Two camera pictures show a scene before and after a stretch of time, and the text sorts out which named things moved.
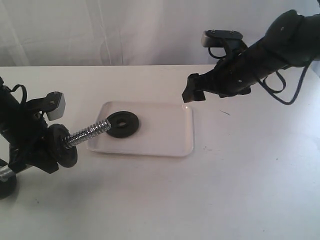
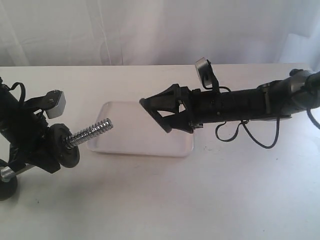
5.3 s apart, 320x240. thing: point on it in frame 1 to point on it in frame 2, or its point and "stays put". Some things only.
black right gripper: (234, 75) to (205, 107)
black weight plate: (58, 135) stays put
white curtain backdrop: (50, 33) stays put
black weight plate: (124, 124) to (155, 114)
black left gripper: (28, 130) stays put
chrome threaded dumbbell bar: (7, 173) stays put
